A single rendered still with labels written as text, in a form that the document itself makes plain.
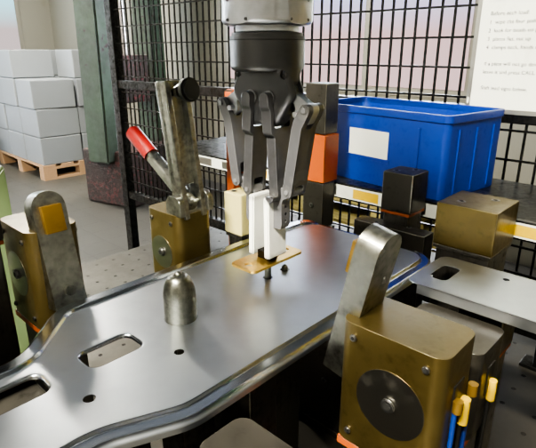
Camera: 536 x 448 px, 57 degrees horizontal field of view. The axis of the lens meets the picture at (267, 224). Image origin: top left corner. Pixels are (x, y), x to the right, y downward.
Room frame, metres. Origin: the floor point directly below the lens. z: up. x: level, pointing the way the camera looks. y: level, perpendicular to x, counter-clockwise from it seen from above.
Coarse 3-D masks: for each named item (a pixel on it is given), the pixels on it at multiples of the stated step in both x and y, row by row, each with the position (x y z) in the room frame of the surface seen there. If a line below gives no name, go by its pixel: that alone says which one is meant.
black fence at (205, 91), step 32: (352, 0) 1.13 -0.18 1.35; (128, 32) 1.72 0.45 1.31; (160, 32) 1.60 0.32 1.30; (192, 32) 1.49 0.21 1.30; (320, 32) 1.18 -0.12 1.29; (416, 32) 1.03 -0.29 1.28; (320, 64) 1.17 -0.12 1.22; (352, 64) 1.11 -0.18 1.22; (448, 64) 0.97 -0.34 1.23; (224, 96) 1.38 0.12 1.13; (352, 96) 1.11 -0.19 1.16; (448, 96) 0.96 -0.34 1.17; (128, 128) 1.75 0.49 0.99; (160, 128) 1.61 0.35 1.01; (224, 128) 1.41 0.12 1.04; (512, 128) 0.89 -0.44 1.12; (128, 160) 1.76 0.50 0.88; (512, 160) 0.87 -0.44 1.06; (128, 192) 1.75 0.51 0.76; (128, 224) 1.76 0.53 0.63; (224, 224) 1.40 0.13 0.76
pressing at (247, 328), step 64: (320, 256) 0.59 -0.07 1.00; (64, 320) 0.43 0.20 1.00; (128, 320) 0.43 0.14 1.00; (256, 320) 0.43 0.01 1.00; (320, 320) 0.43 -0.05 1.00; (0, 384) 0.33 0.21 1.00; (64, 384) 0.33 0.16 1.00; (128, 384) 0.33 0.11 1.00; (192, 384) 0.33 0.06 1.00; (256, 384) 0.34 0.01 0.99
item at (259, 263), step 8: (264, 248) 0.53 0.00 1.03; (288, 248) 0.55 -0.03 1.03; (296, 248) 0.55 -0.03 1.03; (248, 256) 0.53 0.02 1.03; (256, 256) 0.53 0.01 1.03; (264, 256) 0.52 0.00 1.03; (280, 256) 0.53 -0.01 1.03; (288, 256) 0.53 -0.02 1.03; (232, 264) 0.50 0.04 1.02; (240, 264) 0.50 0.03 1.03; (248, 264) 0.51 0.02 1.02; (256, 264) 0.50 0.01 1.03; (264, 264) 0.50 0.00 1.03; (272, 264) 0.50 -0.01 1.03; (248, 272) 0.49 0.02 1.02; (256, 272) 0.48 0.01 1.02
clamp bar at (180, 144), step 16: (176, 80) 0.64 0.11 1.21; (192, 80) 0.61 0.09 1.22; (160, 96) 0.62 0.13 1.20; (176, 96) 0.62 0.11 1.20; (192, 96) 0.61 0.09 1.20; (160, 112) 0.62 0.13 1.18; (176, 112) 0.63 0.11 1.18; (192, 112) 0.64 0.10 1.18; (176, 128) 0.62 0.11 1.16; (192, 128) 0.63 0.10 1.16; (176, 144) 0.61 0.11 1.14; (192, 144) 0.63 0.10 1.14; (176, 160) 0.61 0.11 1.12; (192, 160) 0.63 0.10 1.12; (176, 176) 0.61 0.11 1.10; (192, 176) 0.63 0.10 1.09; (176, 192) 0.61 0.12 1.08; (192, 192) 0.63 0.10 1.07
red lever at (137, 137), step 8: (136, 128) 0.70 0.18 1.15; (128, 136) 0.69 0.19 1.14; (136, 136) 0.68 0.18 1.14; (144, 136) 0.69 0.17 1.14; (136, 144) 0.68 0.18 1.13; (144, 144) 0.67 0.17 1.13; (152, 144) 0.68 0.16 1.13; (144, 152) 0.67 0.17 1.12; (152, 152) 0.67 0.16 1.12; (152, 160) 0.66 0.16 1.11; (160, 160) 0.66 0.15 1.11; (160, 168) 0.65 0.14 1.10; (160, 176) 0.65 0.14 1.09; (168, 176) 0.64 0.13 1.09; (168, 184) 0.64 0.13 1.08; (192, 200) 0.61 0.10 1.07; (192, 208) 0.62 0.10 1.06
